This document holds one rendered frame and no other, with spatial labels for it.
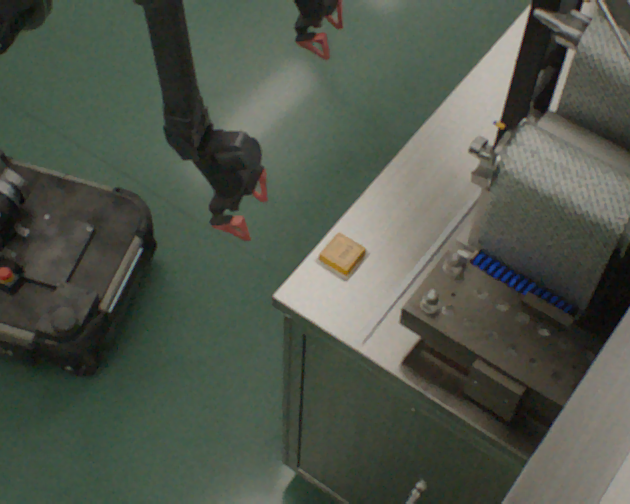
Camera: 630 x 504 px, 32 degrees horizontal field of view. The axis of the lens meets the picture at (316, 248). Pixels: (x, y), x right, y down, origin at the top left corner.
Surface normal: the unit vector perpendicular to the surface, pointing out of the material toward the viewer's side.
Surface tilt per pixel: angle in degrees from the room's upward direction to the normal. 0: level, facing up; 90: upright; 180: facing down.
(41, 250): 0
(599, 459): 0
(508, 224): 90
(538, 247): 90
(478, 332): 0
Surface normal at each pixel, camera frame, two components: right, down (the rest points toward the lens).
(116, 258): 0.04, -0.56
